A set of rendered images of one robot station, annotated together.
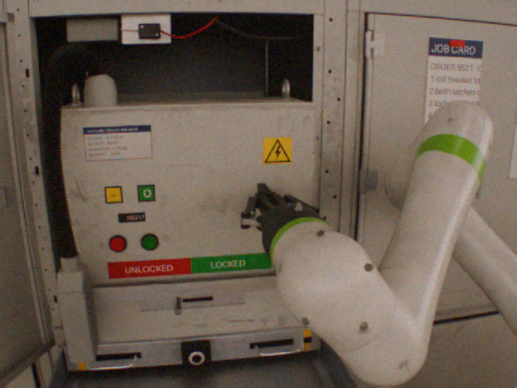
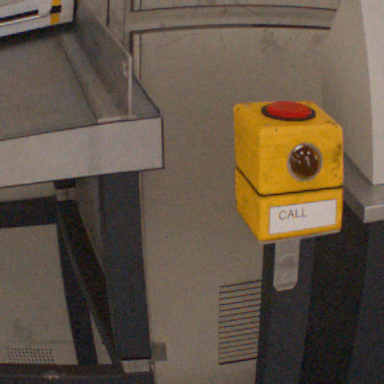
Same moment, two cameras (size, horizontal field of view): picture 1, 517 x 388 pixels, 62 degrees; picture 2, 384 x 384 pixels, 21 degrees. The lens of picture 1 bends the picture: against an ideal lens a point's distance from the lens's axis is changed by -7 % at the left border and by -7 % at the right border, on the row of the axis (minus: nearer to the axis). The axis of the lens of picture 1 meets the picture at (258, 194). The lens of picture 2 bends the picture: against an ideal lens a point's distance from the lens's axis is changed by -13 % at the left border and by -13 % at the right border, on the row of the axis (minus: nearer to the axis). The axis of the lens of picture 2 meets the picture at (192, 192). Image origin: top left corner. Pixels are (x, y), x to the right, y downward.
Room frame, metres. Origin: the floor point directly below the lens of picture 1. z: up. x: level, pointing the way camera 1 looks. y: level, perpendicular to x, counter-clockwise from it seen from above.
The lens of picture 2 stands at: (-0.74, -0.26, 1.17)
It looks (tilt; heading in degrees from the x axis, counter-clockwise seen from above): 21 degrees down; 358
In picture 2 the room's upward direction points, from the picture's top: 1 degrees counter-clockwise
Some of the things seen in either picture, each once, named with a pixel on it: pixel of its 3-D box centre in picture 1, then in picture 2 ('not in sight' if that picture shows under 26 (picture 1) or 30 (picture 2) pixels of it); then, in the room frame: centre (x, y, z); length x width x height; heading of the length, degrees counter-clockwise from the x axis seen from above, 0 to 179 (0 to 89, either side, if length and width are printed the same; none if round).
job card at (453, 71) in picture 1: (453, 84); not in sight; (1.04, -0.45, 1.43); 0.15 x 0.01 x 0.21; 100
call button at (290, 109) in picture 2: not in sight; (289, 115); (0.16, -0.37, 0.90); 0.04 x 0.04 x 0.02
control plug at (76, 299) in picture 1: (78, 310); not in sight; (0.71, 0.33, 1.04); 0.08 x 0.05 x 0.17; 10
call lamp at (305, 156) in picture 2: not in sight; (307, 164); (0.12, -0.38, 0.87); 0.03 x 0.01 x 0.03; 100
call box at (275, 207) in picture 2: not in sight; (290, 167); (0.16, -0.37, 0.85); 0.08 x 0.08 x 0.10; 10
